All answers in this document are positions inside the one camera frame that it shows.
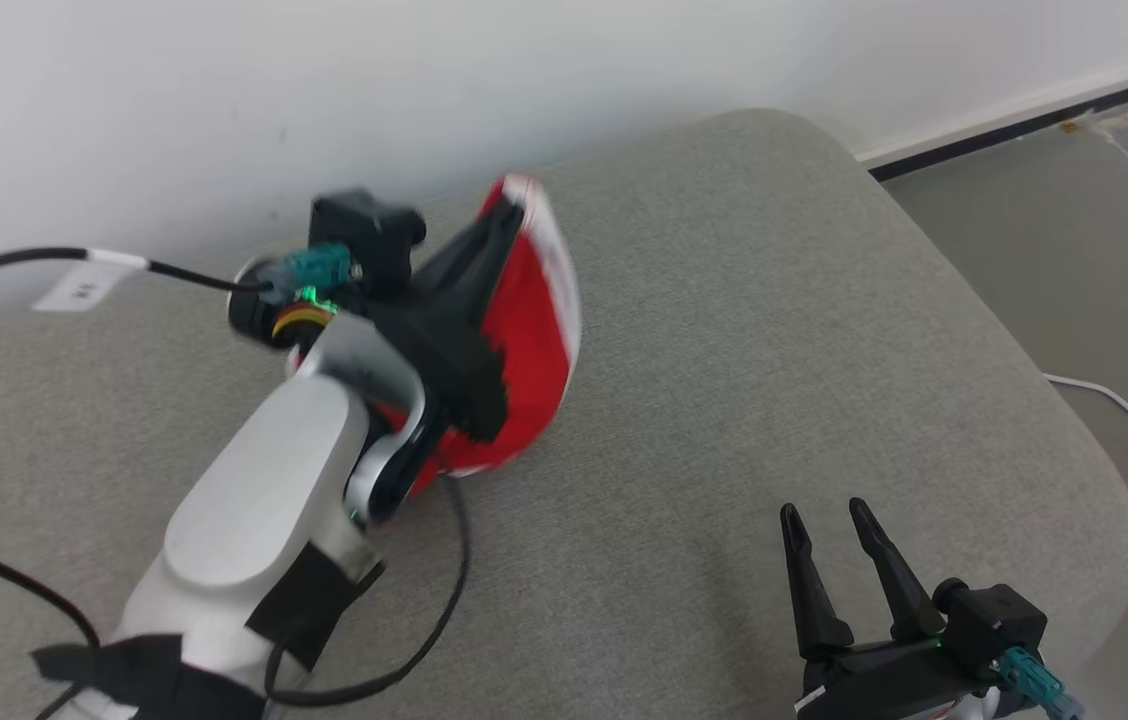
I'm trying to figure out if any black left camera cable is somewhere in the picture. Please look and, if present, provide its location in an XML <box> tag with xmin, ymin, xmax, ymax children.
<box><xmin>0</xmin><ymin>246</ymin><xmax>275</xmax><ymax>306</ymax></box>

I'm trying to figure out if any black red arm cable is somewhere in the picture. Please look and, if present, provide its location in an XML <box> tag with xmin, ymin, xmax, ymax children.
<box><xmin>0</xmin><ymin>512</ymin><xmax>103</xmax><ymax>646</ymax></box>

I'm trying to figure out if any black baseboard strip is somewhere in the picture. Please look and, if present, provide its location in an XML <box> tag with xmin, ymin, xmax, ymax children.
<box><xmin>864</xmin><ymin>78</ymin><xmax>1128</xmax><ymax>183</ymax></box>

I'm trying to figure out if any red basketball jersey white trim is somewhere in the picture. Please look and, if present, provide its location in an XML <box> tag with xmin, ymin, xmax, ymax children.
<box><xmin>289</xmin><ymin>173</ymin><xmax>583</xmax><ymax>499</ymax></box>

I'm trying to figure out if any teal right camera connector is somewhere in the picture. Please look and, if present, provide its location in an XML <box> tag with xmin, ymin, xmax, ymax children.
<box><xmin>996</xmin><ymin>646</ymin><xmax>1085</xmax><ymax>720</ymax></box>

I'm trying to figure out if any black arm strap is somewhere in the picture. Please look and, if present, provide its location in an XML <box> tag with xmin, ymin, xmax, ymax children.
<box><xmin>31</xmin><ymin>633</ymin><xmax>267</xmax><ymax>720</ymax></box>
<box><xmin>244</xmin><ymin>543</ymin><xmax>387</xmax><ymax>673</ymax></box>

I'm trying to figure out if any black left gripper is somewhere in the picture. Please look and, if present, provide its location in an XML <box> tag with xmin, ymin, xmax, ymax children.
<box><xmin>356</xmin><ymin>198</ymin><xmax>527</xmax><ymax>471</ymax></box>

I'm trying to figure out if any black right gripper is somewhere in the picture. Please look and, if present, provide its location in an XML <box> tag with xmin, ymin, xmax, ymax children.
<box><xmin>779</xmin><ymin>497</ymin><xmax>1003</xmax><ymax>720</ymax></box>

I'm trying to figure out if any teal left camera connector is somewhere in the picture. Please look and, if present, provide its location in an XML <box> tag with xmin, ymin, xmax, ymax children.
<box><xmin>267</xmin><ymin>243</ymin><xmax>362</xmax><ymax>303</ymax></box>

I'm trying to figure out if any white paper label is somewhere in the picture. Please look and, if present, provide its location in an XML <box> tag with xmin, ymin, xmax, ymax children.
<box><xmin>31</xmin><ymin>268</ymin><xmax>127</xmax><ymax>314</ymax></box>

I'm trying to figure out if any teal camera connector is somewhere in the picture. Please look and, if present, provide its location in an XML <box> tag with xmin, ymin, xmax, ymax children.
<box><xmin>267</xmin><ymin>243</ymin><xmax>362</xmax><ymax>303</ymax></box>
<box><xmin>996</xmin><ymin>646</ymin><xmax>1085</xmax><ymax>720</ymax></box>

